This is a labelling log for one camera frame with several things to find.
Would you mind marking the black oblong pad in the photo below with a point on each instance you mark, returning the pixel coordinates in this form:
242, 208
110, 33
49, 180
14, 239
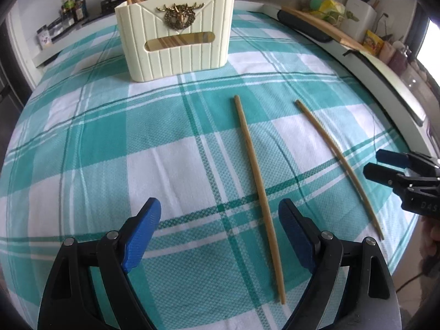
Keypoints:
302, 25

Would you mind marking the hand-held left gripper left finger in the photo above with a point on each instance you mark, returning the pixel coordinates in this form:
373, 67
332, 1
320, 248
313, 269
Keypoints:
142, 233

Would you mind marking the black gas stove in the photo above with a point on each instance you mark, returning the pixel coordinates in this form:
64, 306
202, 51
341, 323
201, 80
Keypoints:
108, 7

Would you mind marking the teal checkered tablecloth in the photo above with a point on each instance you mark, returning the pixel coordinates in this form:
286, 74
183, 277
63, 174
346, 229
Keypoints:
137, 144

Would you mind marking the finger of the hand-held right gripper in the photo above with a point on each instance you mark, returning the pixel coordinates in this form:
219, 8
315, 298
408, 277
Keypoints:
392, 157
381, 175

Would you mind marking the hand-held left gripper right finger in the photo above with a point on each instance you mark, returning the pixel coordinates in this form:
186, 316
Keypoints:
297, 233

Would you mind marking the yellow seasoning packet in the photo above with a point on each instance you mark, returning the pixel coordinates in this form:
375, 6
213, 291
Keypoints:
373, 41

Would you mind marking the yellow cap oil bottle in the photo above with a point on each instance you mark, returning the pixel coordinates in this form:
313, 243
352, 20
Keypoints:
67, 8

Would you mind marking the pink cup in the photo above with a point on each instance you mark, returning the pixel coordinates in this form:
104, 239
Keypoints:
386, 53

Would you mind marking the dark sauce bottle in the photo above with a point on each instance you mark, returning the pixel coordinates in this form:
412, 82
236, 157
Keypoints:
76, 10
82, 7

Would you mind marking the white knife holder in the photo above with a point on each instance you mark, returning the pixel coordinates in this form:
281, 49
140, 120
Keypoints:
361, 20

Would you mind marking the spice jar rack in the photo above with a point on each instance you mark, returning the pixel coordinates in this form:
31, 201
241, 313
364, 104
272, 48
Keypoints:
50, 36

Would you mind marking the yellow green plastic bag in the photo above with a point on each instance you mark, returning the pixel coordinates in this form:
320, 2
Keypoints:
330, 7

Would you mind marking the person's right hand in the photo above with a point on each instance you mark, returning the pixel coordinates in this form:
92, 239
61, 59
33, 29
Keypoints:
432, 237

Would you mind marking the window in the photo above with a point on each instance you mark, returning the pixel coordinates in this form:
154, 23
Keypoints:
431, 44

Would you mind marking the cream utensil holder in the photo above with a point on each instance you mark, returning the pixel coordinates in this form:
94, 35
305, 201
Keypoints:
192, 58

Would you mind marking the wooden cutting board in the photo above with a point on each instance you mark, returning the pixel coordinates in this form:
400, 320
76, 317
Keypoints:
337, 34

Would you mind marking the purple soap bottle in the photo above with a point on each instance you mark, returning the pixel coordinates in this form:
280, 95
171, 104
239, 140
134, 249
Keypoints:
398, 60

